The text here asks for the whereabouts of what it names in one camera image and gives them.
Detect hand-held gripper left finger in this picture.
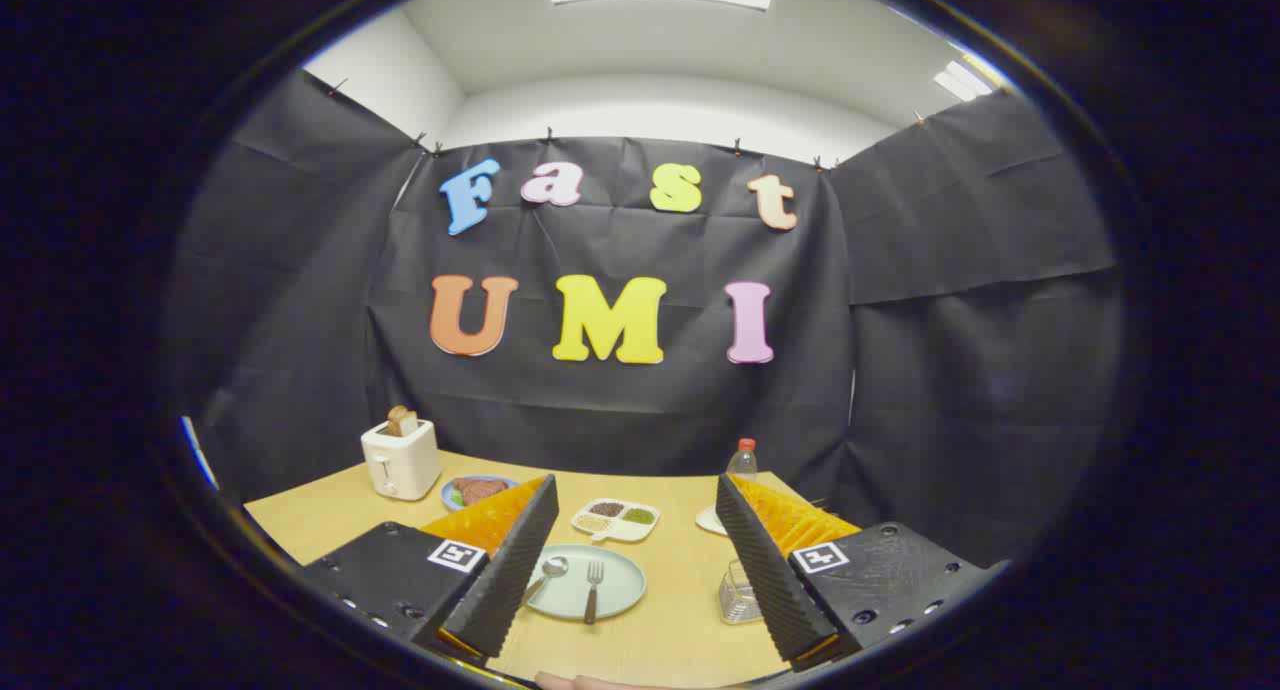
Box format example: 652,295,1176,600
300,473,561,666

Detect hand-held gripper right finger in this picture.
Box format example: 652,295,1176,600
715,473,987,671

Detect wooden handled metal spoon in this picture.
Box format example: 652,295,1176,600
520,556,569,606

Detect small blue plate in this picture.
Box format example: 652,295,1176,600
440,475,521,512

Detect pale green plate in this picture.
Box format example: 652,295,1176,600
525,544,648,621

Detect white divided grain dish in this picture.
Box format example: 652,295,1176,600
571,498,661,544

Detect white toaster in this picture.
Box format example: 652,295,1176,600
360,418,442,501

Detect black backdrop cloth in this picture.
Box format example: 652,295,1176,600
165,70,1126,571

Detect small ceiling light panel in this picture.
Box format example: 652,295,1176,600
933,55,1001,103

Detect metal wire cutlery basket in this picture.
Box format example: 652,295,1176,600
718,560,766,626

